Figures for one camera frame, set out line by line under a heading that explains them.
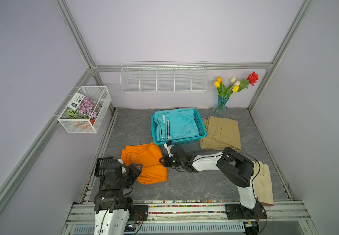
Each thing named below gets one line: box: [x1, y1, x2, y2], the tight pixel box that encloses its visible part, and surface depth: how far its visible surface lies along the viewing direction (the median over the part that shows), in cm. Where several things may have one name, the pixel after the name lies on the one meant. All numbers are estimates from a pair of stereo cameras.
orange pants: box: [121, 141, 169, 185], surface depth 91 cm
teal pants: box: [154, 108, 200, 141], surface depth 104 cm
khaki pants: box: [199, 115, 242, 152], surface depth 105 cm
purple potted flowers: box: [76, 96, 103, 126], surface depth 76 cm
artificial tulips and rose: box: [213, 71, 260, 100], surface depth 98 cm
